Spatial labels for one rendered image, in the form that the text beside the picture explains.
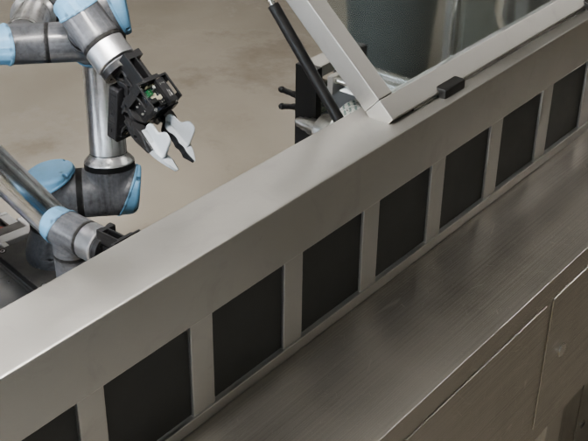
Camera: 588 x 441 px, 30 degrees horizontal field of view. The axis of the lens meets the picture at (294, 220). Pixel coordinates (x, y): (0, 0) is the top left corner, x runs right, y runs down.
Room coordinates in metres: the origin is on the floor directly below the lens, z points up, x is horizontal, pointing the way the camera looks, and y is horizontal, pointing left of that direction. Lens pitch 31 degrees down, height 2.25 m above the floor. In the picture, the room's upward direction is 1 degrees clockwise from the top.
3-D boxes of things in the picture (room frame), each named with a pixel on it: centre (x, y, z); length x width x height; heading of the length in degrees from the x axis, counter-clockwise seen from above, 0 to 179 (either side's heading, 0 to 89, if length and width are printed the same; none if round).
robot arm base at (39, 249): (2.20, 0.56, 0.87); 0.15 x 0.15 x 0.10
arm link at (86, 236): (1.79, 0.38, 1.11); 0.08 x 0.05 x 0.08; 142
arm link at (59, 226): (1.83, 0.44, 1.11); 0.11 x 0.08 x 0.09; 52
